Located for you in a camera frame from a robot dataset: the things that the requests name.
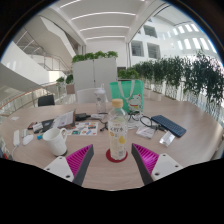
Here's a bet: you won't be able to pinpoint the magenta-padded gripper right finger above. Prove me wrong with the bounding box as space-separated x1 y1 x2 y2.
130 143 184 187

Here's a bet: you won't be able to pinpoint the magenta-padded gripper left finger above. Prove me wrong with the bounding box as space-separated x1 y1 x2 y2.
43 143 95 187

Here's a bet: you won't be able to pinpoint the clear plastic drink bottle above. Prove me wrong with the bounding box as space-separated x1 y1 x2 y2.
107 98 129 161

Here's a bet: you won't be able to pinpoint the white flat packet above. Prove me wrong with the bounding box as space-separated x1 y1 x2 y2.
135 125 157 139

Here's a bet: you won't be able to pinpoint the clear plastic packet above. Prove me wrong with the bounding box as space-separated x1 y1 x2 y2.
158 130 176 148

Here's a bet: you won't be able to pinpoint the white mug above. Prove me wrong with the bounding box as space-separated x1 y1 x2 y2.
42 127 69 157

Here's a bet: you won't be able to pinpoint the flat round red coaster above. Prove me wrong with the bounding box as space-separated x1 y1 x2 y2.
105 148 129 164

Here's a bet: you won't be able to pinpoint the colourful sticker sheet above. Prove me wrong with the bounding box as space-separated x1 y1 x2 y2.
66 121 100 136

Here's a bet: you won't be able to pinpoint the black power adapter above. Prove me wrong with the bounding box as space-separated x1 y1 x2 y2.
74 112 91 122

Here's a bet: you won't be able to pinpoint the black notebook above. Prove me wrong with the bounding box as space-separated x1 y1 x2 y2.
39 118 56 133

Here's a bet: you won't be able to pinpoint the white computer mouse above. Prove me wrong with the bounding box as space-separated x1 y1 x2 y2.
21 133 35 146

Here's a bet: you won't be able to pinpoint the clear shaker bottle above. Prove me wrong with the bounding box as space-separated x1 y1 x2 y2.
93 87 108 114

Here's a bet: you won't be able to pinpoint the white chair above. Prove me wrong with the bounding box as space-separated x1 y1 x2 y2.
75 87 108 104

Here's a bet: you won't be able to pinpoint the black office chair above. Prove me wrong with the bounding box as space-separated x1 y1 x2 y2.
37 94 56 108

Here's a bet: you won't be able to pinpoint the green tote bag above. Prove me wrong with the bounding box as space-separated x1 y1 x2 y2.
109 79 145 114

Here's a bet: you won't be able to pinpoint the potted plant in brown planter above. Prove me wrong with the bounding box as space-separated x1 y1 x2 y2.
64 73 76 95

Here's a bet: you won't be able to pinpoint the white cabinet with plants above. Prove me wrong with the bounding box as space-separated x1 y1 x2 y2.
71 50 119 101

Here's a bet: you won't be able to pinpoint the row of green hedge plants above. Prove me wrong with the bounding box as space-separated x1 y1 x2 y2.
117 49 224 111

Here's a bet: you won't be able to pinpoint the ceiling light strips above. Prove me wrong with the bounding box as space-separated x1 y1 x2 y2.
59 0 138 41

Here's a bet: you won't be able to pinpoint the black cables and glasses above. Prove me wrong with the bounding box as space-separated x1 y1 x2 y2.
128 111 164 131

